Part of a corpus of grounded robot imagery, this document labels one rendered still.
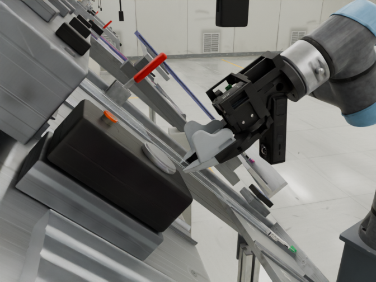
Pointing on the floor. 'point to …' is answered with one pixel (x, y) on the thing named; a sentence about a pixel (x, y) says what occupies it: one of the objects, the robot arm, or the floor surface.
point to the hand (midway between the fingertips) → (191, 166)
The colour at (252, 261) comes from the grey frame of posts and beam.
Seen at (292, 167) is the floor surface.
